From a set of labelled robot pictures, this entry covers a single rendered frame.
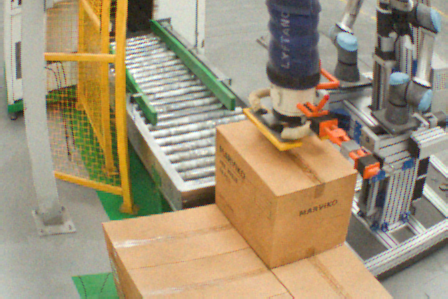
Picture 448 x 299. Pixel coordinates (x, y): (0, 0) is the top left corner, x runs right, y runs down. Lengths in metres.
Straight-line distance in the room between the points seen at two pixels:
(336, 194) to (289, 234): 0.25
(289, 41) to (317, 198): 0.63
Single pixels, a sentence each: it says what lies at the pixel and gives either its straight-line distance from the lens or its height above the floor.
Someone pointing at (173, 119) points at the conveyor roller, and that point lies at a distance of 4.11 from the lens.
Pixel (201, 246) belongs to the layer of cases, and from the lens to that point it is 3.09.
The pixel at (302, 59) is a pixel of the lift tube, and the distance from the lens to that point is 2.75.
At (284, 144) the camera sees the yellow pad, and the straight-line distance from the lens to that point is 2.79.
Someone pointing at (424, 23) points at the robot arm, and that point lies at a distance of 3.00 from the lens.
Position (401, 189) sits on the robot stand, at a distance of 3.70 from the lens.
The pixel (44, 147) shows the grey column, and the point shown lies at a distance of 3.85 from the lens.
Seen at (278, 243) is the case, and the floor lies 0.69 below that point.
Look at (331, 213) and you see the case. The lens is 2.94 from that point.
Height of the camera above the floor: 2.44
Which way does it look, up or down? 28 degrees down
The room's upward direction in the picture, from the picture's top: 1 degrees clockwise
